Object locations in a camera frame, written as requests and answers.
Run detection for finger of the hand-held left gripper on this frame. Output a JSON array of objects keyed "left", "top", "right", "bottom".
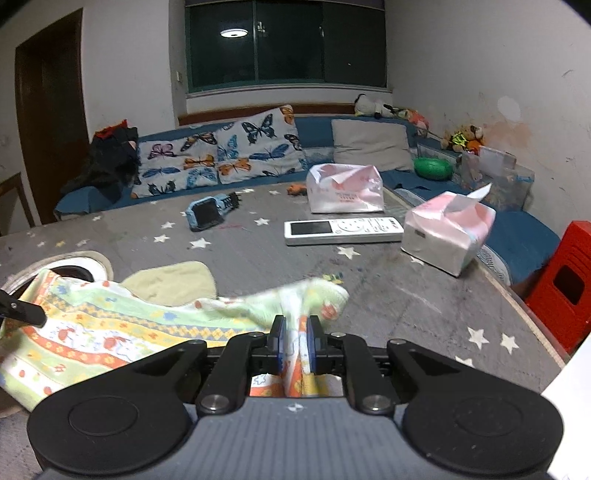
[{"left": 0, "top": 288, "right": 48, "bottom": 328}]

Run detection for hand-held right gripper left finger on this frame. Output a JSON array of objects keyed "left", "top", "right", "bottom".
[{"left": 131, "top": 315, "right": 288, "bottom": 415}]

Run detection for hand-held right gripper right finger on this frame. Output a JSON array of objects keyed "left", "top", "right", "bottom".
[{"left": 307, "top": 315, "right": 462, "bottom": 415}]

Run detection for green patterned children's pants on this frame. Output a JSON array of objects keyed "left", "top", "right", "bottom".
[{"left": 0, "top": 261, "right": 349, "bottom": 411}]

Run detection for black clothes pile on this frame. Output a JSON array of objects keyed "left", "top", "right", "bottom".
[{"left": 60, "top": 121, "right": 141, "bottom": 204}]

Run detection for white remote control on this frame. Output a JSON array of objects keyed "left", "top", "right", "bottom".
[{"left": 283, "top": 216, "right": 405, "bottom": 246}]

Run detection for blue smartwatch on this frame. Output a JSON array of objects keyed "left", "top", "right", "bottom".
[{"left": 185, "top": 193, "right": 241, "bottom": 232}]

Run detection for pink tissue pack in bag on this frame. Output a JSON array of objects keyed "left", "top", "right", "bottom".
[{"left": 307, "top": 162, "right": 385, "bottom": 214}]

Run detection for pink white tissue pack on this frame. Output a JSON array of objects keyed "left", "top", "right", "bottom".
[{"left": 401, "top": 183, "right": 497, "bottom": 278}]

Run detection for dark wooden door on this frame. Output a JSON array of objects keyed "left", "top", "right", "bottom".
[{"left": 14, "top": 8, "right": 90, "bottom": 224}]

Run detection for butterfly print pillow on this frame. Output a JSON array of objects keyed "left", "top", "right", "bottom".
[
  {"left": 215, "top": 105, "right": 302, "bottom": 182},
  {"left": 131, "top": 131, "right": 221, "bottom": 199}
]

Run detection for grey pillow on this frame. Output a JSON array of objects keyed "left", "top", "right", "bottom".
[{"left": 331, "top": 119, "right": 414, "bottom": 172}]

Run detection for green round toy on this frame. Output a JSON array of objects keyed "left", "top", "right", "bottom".
[{"left": 414, "top": 157, "right": 454, "bottom": 181}]

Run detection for blue sofa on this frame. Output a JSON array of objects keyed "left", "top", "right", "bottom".
[{"left": 54, "top": 113, "right": 561, "bottom": 287}]

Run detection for orange white plush toy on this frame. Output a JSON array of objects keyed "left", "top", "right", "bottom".
[{"left": 392, "top": 108, "right": 430, "bottom": 137}]

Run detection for clear plastic storage box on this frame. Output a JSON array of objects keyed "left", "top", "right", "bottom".
[{"left": 459, "top": 147, "right": 535, "bottom": 212}]

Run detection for brown yellow plush toy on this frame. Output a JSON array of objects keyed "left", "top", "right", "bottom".
[{"left": 441, "top": 124, "right": 485, "bottom": 153}]

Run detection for red plastic stool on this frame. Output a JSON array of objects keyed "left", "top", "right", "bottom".
[{"left": 525, "top": 220, "right": 591, "bottom": 354}]

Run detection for white paper sheet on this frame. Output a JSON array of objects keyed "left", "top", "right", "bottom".
[{"left": 540, "top": 342, "right": 591, "bottom": 480}]

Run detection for dark window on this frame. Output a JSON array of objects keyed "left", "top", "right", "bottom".
[{"left": 185, "top": 0, "right": 389, "bottom": 95}]

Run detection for brown wooden frame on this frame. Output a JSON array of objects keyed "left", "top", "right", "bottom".
[{"left": 0, "top": 172, "right": 37, "bottom": 237}]

